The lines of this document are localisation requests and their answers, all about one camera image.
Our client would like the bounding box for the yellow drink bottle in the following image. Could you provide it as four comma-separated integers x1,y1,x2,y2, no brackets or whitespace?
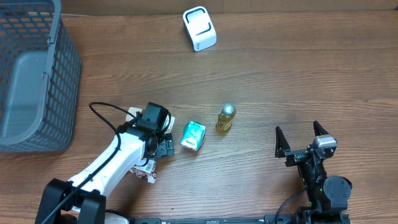
216,103,236,134

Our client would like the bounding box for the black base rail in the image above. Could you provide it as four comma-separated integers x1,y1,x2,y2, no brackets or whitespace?
105,211,352,224

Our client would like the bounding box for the green lidded cup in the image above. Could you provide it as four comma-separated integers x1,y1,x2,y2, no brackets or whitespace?
183,123,190,136

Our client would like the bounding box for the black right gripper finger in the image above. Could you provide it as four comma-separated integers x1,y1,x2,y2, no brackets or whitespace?
275,126,290,158
313,121,329,136

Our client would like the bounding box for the dark grey plastic basket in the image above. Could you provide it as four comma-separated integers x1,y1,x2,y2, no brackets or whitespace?
1,0,81,152

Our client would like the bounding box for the beige brown snack bag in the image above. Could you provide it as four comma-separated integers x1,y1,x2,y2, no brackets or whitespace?
129,116,175,184

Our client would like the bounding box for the teal tissue pack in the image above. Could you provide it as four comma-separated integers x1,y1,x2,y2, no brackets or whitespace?
180,121,206,151

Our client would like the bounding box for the white barcode scanner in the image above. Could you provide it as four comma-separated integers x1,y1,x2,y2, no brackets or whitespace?
182,6,217,52

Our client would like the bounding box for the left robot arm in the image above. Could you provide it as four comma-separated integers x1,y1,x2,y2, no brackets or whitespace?
35,103,175,223

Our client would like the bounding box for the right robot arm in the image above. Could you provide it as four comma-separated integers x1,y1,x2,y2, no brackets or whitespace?
274,121,353,224

